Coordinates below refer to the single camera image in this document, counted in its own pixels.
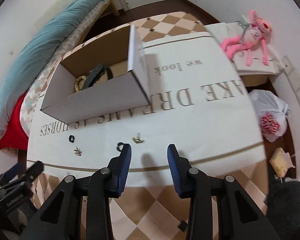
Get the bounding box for gold earring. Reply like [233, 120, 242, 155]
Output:
[132, 133, 144, 144]
[74, 147, 82, 156]

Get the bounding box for wooden bead bracelet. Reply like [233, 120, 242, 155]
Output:
[73, 74, 89, 94]

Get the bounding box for black fitness band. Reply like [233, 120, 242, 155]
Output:
[82, 64, 113, 89]

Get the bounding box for red blanket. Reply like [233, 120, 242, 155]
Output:
[0, 92, 29, 151]

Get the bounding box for checkered bed sheet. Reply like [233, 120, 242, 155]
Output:
[19, 0, 111, 136]

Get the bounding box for checkered printed table cloth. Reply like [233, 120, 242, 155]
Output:
[27, 12, 268, 239]

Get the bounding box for white cardboard box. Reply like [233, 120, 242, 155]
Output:
[40, 25, 150, 124]

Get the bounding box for yellow packet on floor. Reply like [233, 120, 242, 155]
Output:
[269, 147, 295, 178]

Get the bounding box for white plastic bag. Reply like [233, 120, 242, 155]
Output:
[249, 89, 290, 142]

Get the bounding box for light blue quilt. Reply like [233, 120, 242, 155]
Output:
[0, 0, 101, 139]

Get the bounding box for pink panther plush toy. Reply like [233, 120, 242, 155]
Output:
[221, 11, 272, 66]

